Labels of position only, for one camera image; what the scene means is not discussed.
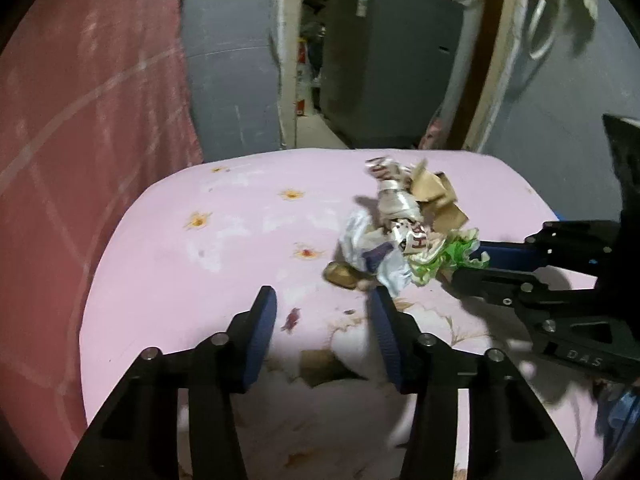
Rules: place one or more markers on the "person's blue jeans leg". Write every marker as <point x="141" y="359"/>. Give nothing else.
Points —
<point x="622" y="410"/>

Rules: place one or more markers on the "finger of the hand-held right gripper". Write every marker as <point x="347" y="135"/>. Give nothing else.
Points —
<point x="490" y="285"/>
<point x="505" y="255"/>

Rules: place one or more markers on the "pink floral blanket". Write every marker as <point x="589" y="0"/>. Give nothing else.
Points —
<point x="225" y="260"/>

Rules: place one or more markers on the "pink checked cloth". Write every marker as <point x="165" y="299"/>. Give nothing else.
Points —
<point x="75" y="110"/>

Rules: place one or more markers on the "brown paper scrap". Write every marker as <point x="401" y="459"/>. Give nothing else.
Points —
<point x="440" y="195"/>

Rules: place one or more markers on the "grey washing machine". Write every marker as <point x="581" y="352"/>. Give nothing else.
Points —
<point x="380" y="60"/>

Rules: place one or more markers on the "red and white sack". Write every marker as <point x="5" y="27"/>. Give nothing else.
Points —
<point x="301" y="75"/>

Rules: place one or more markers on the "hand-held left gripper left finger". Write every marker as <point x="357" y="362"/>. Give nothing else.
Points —
<point x="260" y="340"/>

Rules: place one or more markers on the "green wrapper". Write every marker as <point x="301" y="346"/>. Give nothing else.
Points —
<point x="452" y="252"/>

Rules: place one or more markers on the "wooden door frame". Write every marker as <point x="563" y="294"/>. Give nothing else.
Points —
<point x="287" y="60"/>

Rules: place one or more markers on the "purple and white wrapper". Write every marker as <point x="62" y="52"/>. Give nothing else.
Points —
<point x="357" y="235"/>

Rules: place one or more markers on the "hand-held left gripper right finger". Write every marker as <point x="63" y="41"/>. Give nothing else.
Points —
<point x="387" y="340"/>

